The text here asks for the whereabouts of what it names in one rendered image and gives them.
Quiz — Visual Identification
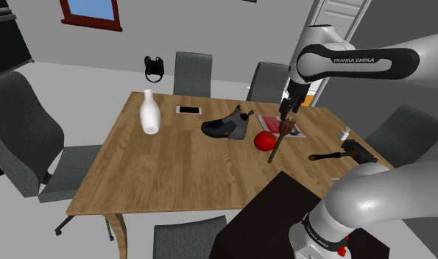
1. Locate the red and white magazine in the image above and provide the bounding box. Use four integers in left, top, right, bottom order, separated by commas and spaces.
255, 114, 307, 138

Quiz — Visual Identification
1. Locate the grey dining chair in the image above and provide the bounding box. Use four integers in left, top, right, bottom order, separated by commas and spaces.
246, 61, 292, 104
152, 215, 228, 259
364, 104, 438, 168
173, 51, 213, 99

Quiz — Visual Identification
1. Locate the brown wooden brush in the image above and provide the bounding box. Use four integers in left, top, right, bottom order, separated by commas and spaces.
267, 117, 297, 164

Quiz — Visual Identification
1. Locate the red tomato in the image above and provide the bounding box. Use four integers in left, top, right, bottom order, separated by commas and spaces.
253, 130, 278, 152

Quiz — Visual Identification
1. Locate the dark grey shoe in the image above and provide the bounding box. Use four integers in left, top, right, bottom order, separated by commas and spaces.
200, 105, 255, 141

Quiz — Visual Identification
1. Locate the white-framed black phone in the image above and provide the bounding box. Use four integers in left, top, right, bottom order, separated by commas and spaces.
175, 105, 202, 116

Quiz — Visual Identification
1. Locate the white door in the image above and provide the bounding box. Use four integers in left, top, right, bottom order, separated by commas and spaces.
309, 0, 372, 107

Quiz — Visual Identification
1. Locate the dark robot stand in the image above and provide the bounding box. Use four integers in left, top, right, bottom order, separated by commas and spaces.
208, 170, 391, 259

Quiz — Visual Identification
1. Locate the wooden dining table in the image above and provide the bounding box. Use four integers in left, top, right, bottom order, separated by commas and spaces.
66, 91, 395, 259

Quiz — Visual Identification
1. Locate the white vase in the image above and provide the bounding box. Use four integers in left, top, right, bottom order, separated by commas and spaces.
139, 89, 161, 135

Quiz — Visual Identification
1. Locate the black bag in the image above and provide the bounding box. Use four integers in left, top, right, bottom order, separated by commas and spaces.
144, 55, 166, 84

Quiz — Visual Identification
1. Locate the red-framed window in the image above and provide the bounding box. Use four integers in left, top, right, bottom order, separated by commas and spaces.
58, 0, 124, 32

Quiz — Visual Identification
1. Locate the large grey armchair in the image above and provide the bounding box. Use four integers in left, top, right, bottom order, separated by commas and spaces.
0, 71, 114, 241

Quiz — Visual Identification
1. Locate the black cabinet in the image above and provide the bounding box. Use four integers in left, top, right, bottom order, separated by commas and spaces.
0, 0, 35, 78

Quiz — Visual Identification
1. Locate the black hammer with brown handle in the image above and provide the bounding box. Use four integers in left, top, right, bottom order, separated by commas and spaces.
308, 138, 378, 165

